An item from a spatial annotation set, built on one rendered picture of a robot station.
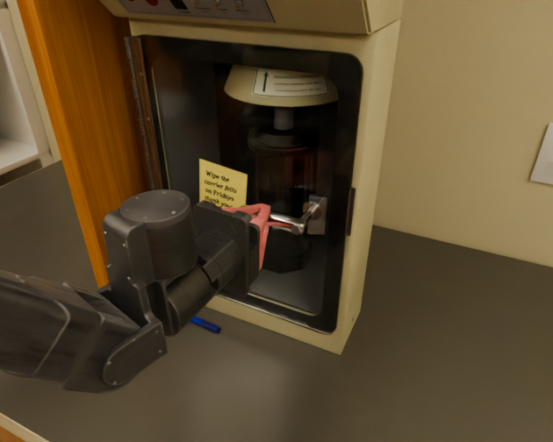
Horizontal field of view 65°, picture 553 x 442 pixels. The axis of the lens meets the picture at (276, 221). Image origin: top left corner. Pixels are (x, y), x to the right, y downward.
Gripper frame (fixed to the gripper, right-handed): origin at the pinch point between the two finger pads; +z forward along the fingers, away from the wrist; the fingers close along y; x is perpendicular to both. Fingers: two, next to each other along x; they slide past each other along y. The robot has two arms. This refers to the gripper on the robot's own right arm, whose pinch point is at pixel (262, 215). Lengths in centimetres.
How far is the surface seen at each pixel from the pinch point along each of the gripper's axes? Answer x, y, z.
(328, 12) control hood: -6.0, 23.2, 0.8
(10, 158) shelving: 110, -31, 33
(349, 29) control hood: -7.7, 21.8, 2.4
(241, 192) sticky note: 5.4, -0.1, 3.8
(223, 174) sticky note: 8.2, 2.0, 3.7
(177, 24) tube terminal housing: 14.7, 19.9, 4.5
